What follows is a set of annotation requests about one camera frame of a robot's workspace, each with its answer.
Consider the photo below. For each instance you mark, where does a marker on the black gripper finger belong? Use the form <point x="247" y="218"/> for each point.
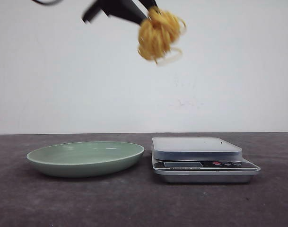
<point x="123" y="9"/>
<point x="148" y="4"/>

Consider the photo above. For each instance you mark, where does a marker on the yellow vermicelli bundle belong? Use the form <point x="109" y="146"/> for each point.
<point x="157" y="35"/>

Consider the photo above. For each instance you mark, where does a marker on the light green plate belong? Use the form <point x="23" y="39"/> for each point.
<point x="85" y="159"/>

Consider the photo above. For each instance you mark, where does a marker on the silver digital kitchen scale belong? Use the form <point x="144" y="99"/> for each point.
<point x="200" y="160"/>

